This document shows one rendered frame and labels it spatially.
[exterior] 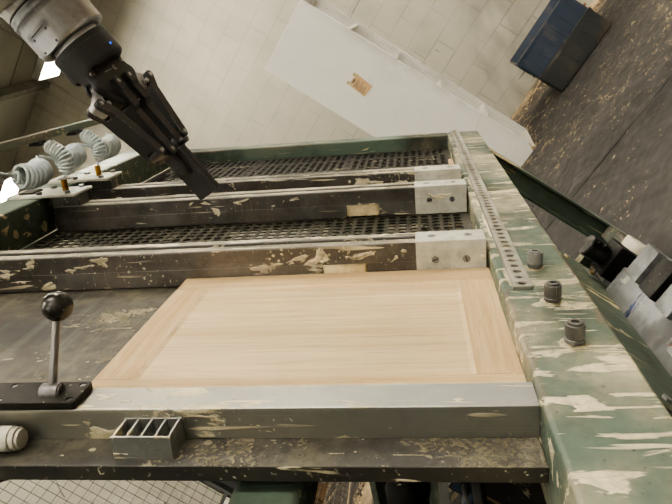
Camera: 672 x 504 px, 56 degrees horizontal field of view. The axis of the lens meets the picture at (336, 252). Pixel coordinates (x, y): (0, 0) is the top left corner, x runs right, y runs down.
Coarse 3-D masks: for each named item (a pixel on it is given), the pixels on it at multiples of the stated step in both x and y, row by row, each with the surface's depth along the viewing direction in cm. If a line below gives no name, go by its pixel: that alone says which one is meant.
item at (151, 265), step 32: (0, 256) 129; (32, 256) 125; (64, 256) 124; (96, 256) 123; (128, 256) 122; (160, 256) 121; (192, 256) 120; (224, 256) 120; (256, 256) 119; (288, 256) 118; (320, 256) 117; (352, 256) 117; (384, 256) 116; (416, 256) 115; (448, 256) 115; (480, 256) 114; (0, 288) 127; (32, 288) 126; (64, 288) 126; (96, 288) 125
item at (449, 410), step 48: (384, 384) 74; (432, 384) 74; (480, 384) 73; (528, 384) 72; (48, 432) 76; (96, 432) 75; (192, 432) 74; (240, 432) 73; (288, 432) 72; (336, 432) 72; (384, 432) 71; (432, 432) 70; (480, 432) 70; (528, 432) 69
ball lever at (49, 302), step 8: (48, 296) 78; (56, 296) 78; (64, 296) 78; (48, 304) 77; (56, 304) 77; (64, 304) 78; (72, 304) 79; (48, 312) 77; (56, 312) 78; (64, 312) 78; (56, 320) 78; (56, 328) 78; (56, 336) 78; (56, 344) 78; (56, 352) 78; (56, 360) 78; (56, 368) 78; (56, 376) 78; (48, 384) 77; (56, 384) 77; (40, 392) 76; (48, 392) 76; (56, 392) 76
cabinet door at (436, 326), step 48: (192, 288) 116; (240, 288) 115; (288, 288) 113; (336, 288) 111; (384, 288) 109; (432, 288) 108; (480, 288) 105; (144, 336) 98; (192, 336) 97; (240, 336) 96; (288, 336) 94; (336, 336) 93; (384, 336) 92; (432, 336) 91; (480, 336) 89; (96, 384) 85; (144, 384) 84; (192, 384) 83; (240, 384) 82; (288, 384) 80; (336, 384) 80
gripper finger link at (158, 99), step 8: (152, 80) 83; (152, 88) 82; (152, 96) 83; (160, 96) 83; (160, 104) 83; (168, 104) 83; (168, 112) 82; (168, 120) 83; (176, 120) 83; (176, 128) 83; (184, 128) 83; (184, 136) 83
